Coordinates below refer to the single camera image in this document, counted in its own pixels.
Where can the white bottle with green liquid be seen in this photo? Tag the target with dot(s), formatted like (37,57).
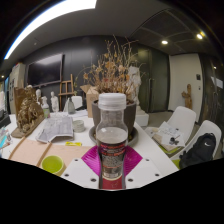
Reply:
(45,109)

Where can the clear white-capped drink bottle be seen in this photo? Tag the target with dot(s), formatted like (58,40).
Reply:
(111,146)

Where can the beige wooden board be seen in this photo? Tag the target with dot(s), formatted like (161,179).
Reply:
(30,151)

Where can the white chair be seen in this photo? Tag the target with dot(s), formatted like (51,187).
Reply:
(208,126)
(181,120)
(78,101)

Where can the small white plaster figure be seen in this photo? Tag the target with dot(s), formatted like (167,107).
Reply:
(54,101)

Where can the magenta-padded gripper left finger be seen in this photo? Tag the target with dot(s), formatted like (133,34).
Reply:
(80,171)

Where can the stack of papers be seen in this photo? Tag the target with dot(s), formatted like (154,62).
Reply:
(168,136)

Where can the black case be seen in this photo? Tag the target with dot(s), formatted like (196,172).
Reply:
(3,119)

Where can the brown cardboard box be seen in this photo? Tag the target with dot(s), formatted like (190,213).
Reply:
(90,103)

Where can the golden relief sculpture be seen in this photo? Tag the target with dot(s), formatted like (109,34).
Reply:
(28,115)

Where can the small flat yellow item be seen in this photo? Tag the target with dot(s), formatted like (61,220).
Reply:
(73,144)

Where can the wooden easel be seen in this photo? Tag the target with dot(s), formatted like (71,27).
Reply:
(66,90)

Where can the white plaster bust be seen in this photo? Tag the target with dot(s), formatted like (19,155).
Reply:
(38,95)

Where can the black backpack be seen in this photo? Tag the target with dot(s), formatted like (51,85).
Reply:
(198,151)

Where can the ceiling spot lights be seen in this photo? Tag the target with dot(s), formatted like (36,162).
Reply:
(164,42)

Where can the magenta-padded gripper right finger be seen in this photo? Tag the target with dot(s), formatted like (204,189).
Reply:
(145,171)

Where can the yellow-green mug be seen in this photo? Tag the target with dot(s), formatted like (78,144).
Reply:
(52,164)

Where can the printed newspaper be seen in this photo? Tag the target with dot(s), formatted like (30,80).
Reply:
(55,130)

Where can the dried plant in grey pot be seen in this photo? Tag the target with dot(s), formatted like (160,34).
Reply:
(131,116)

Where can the wooden figure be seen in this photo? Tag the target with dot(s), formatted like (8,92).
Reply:
(187,96)

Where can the white display panel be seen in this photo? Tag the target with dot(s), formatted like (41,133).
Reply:
(16,80)

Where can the black wall screen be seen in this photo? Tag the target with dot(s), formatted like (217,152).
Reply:
(45,70)

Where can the long ceiling light strip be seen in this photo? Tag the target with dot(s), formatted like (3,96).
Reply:
(50,15)

